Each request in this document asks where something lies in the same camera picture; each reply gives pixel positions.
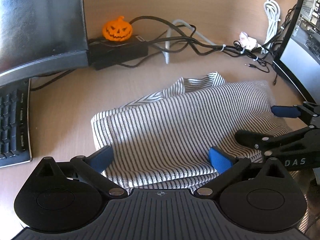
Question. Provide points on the black power adapter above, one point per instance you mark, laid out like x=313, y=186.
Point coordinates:
x=117, y=52

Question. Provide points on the orange pumpkin figure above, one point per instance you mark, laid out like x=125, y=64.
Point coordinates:
x=117, y=30

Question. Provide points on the striped grey cloth garment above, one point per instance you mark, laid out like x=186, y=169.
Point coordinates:
x=175, y=130

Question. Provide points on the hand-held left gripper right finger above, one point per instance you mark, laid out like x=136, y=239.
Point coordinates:
x=220, y=160

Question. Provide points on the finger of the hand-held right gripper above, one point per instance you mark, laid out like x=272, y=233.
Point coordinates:
x=283, y=111
x=250, y=137

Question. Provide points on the black keyboard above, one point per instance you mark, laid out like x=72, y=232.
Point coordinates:
x=13, y=125

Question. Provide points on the right curved monitor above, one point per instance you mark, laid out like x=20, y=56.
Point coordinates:
x=302, y=42

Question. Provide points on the dark curved monitor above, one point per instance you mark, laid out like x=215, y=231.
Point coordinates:
x=40, y=22

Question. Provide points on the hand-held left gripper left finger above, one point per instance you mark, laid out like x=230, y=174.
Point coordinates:
x=102, y=158

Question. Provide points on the crumpled white tissue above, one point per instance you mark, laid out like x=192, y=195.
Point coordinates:
x=247, y=41

